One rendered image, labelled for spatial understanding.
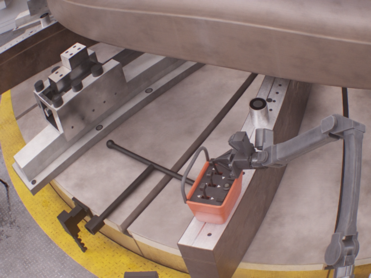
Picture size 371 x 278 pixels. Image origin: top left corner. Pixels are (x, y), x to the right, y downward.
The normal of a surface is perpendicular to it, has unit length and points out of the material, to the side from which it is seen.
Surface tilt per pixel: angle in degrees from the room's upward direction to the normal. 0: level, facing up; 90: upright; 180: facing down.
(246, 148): 77
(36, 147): 0
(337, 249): 54
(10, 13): 90
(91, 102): 90
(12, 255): 0
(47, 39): 90
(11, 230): 0
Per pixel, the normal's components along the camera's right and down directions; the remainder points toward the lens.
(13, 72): 0.33, 0.59
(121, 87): 0.66, 0.40
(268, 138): 0.44, -0.19
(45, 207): -0.21, -0.73
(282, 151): -0.83, -0.15
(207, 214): -0.38, 0.76
